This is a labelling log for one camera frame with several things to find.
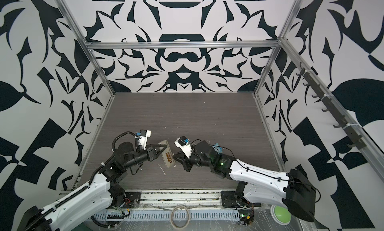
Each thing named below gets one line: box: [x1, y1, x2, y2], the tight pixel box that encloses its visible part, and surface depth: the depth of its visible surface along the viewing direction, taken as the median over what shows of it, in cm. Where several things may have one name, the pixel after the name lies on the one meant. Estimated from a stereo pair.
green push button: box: [270, 205, 292, 226], surface depth 70 cm
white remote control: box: [158, 140, 175, 168], surface depth 76 cm
